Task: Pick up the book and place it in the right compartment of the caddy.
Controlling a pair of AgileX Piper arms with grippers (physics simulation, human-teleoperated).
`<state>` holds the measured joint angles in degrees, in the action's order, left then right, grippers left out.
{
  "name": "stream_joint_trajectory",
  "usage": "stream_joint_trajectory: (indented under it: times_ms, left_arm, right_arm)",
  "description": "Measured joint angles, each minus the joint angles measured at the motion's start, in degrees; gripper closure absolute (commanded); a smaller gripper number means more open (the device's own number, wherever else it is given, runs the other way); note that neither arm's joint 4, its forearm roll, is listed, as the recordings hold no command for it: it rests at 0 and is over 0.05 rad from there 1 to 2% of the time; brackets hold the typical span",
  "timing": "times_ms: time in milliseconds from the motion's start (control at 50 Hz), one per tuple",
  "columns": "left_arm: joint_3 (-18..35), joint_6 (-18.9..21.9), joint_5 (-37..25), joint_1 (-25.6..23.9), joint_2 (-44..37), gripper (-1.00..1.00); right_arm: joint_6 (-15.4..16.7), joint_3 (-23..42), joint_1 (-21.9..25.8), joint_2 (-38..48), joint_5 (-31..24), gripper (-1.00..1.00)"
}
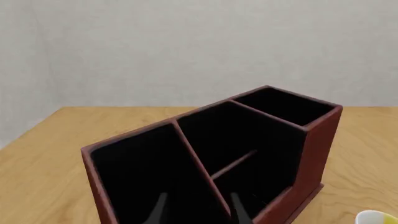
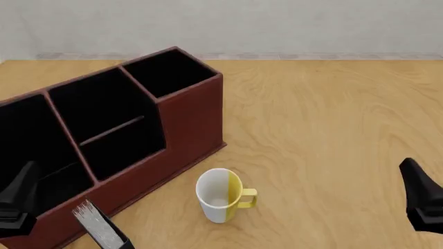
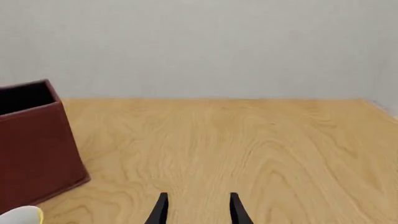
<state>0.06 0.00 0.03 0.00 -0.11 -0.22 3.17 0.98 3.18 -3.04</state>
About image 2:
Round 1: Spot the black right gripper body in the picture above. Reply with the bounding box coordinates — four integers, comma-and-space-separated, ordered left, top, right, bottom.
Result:
404, 201, 443, 232

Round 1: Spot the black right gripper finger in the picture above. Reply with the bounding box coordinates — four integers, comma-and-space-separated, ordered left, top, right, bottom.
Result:
399, 157, 443, 210

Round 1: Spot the red-brown desk caddy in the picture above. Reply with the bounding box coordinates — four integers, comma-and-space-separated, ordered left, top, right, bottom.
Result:
0, 46, 228, 249

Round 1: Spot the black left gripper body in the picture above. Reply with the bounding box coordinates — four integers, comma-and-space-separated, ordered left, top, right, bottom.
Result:
0, 201, 38, 237

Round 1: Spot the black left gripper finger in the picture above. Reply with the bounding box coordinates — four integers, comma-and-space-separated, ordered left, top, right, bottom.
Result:
0, 160, 39, 207

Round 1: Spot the white and yellow mug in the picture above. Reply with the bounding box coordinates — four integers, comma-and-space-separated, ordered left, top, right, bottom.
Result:
195, 167, 258, 224

